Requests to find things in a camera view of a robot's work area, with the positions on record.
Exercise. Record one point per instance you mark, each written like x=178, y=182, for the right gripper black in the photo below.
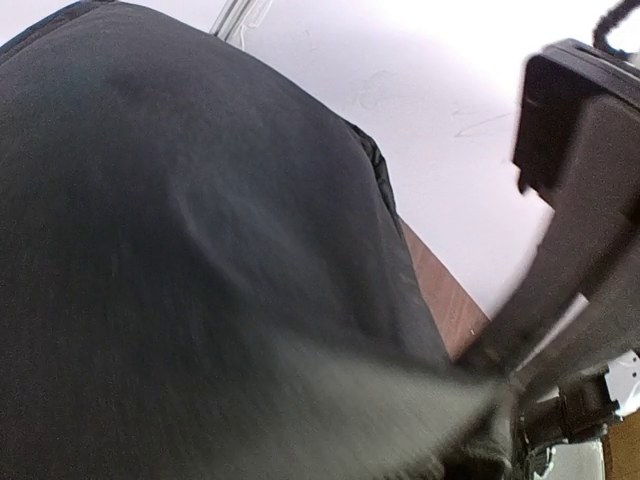
x=577, y=307

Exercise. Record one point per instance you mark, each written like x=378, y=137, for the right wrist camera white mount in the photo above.
x=622, y=381

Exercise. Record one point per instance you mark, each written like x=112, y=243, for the black student bag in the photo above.
x=203, y=274

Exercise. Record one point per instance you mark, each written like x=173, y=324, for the right aluminium corner post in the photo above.
x=236, y=18

